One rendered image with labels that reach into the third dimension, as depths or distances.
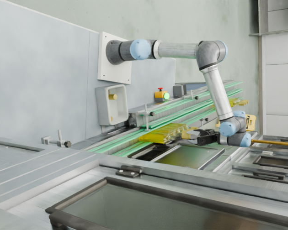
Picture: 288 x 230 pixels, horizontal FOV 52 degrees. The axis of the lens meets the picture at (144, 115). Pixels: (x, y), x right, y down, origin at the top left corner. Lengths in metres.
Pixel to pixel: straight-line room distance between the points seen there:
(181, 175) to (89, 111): 1.12
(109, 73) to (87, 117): 0.30
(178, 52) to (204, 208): 1.23
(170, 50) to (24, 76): 0.79
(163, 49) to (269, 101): 6.12
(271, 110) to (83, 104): 6.42
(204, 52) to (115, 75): 0.61
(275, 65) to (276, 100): 0.83
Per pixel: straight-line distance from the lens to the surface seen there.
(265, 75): 7.64
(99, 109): 1.75
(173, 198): 0.61
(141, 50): 1.68
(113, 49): 1.76
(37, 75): 1.51
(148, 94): 2.16
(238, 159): 1.85
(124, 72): 1.90
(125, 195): 0.64
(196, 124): 2.56
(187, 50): 1.67
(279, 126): 7.78
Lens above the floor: 2.00
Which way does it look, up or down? 36 degrees down
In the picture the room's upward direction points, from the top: 93 degrees clockwise
